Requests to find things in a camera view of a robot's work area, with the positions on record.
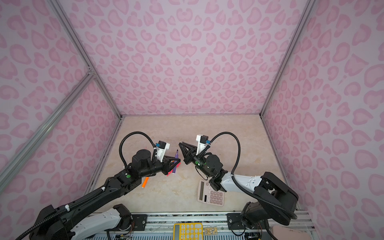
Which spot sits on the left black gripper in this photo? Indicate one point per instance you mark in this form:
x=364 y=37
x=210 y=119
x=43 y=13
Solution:
x=167 y=164

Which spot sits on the pink desk calculator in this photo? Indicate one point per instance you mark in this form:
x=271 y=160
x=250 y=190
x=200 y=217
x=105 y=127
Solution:
x=207 y=195

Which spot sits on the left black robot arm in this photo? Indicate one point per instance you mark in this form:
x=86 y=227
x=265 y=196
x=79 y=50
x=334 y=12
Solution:
x=59 y=223

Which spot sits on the aluminium frame strut left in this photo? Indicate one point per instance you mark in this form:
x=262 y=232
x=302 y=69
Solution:
x=26 y=151

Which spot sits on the small brown circuit board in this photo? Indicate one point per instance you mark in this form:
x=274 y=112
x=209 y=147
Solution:
x=211 y=231

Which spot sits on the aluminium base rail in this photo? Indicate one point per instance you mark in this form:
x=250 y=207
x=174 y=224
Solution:
x=159 y=226

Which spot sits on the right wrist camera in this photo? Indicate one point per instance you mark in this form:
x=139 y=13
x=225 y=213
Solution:
x=202 y=143

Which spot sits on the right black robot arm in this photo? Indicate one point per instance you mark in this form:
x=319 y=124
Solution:
x=273 y=198

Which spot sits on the orange highlighter pen lower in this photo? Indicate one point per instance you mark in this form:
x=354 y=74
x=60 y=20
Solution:
x=145 y=182

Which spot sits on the yellow calculator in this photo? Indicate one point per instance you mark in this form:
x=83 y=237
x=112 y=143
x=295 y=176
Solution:
x=188 y=231

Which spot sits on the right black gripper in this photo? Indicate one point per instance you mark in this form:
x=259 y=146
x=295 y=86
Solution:
x=189 y=158

